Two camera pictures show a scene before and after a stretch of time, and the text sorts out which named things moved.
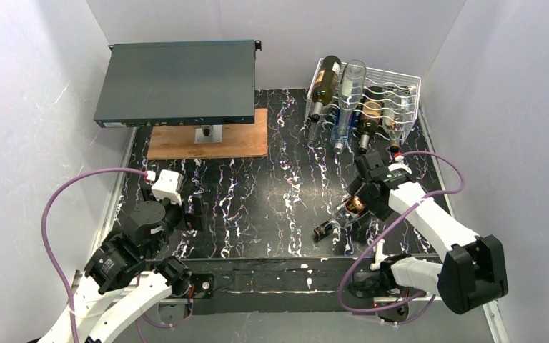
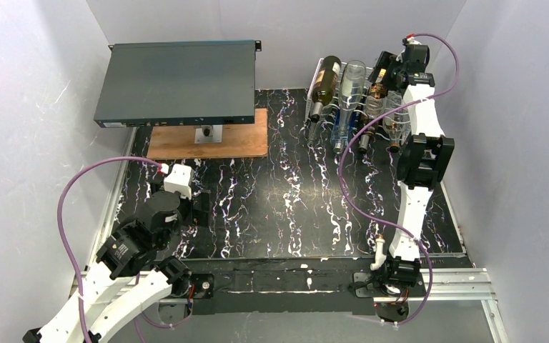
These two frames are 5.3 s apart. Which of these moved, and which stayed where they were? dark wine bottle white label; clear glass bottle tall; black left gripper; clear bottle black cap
Moved: clear bottle black cap
Stayed: black left gripper; clear glass bottle tall; dark wine bottle white label
